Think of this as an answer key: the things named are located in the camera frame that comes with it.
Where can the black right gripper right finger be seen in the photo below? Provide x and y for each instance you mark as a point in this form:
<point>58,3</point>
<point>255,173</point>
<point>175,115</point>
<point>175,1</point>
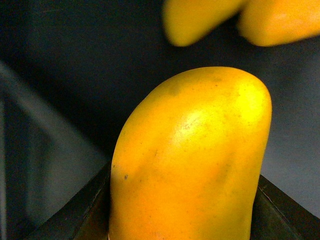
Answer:
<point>276,216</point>

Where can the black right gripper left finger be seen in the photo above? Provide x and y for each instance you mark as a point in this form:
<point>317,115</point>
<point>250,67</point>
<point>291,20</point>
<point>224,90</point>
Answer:
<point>84,217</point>

